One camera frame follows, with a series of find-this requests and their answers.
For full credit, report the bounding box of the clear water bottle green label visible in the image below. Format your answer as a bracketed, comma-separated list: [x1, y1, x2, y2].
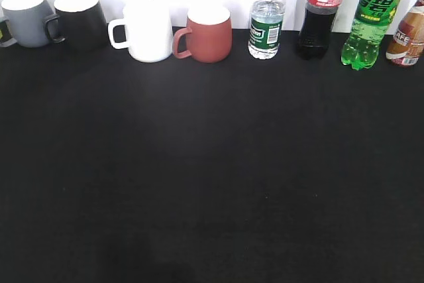
[248, 0, 286, 60]

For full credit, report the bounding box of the brown coffee drink bottle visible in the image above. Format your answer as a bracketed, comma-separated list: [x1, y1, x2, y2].
[386, 0, 423, 67]

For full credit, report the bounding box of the black mug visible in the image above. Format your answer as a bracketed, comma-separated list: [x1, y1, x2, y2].
[54, 0, 108, 51]

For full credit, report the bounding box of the grey mug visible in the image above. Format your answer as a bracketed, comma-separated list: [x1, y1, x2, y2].
[1, 0, 53, 48]

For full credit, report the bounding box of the white mug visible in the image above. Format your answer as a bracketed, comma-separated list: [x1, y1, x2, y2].
[107, 0, 174, 63]

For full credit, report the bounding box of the red mug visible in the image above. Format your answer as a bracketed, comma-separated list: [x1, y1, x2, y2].
[173, 5, 233, 63]

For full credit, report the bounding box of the cola bottle red label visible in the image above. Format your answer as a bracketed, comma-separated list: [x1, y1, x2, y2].
[296, 0, 343, 60]

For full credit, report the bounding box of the green sprite bottle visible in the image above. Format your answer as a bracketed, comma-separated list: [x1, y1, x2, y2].
[341, 0, 401, 70]

